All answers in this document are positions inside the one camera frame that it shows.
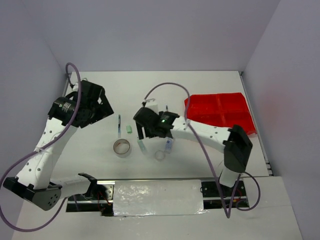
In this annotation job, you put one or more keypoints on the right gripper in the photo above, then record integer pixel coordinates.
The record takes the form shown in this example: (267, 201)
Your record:
(140, 130)

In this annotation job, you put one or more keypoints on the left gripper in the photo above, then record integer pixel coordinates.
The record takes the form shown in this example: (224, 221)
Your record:
(104, 110)

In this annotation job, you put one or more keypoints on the green highlighter cap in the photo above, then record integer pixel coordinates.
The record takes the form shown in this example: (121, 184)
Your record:
(129, 129)

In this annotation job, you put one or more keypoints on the green highlighter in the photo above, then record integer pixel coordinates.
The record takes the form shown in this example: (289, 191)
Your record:
(142, 146)

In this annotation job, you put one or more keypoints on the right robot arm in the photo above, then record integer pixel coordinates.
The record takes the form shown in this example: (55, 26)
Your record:
(232, 142)

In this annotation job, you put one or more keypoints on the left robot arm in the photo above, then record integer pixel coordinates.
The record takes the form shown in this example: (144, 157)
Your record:
(34, 183)

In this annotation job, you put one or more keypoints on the left blue pen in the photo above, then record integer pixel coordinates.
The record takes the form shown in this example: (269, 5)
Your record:
(119, 126)

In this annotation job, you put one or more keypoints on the blue spray bottle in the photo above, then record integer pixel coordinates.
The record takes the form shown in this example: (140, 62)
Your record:
(168, 145)

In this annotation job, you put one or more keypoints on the large tape roll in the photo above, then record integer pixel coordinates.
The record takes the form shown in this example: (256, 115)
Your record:
(122, 148)

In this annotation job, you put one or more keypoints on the small clear tape roll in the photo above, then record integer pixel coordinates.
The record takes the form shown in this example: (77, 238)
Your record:
(159, 155)

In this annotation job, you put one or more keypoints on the white foil panel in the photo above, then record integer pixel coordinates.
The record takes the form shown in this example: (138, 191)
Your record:
(157, 198)

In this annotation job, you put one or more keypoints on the red compartment tray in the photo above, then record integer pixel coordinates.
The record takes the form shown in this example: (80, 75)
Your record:
(221, 110)

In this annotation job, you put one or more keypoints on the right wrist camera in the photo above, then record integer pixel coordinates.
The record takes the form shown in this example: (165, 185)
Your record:
(151, 104)

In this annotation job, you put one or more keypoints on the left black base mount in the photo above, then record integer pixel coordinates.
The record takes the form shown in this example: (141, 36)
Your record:
(98, 192)

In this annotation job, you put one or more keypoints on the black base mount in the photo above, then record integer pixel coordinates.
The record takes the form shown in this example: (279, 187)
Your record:
(212, 200)
(98, 192)

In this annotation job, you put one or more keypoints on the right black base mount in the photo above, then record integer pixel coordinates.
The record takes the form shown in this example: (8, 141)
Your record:
(212, 200)

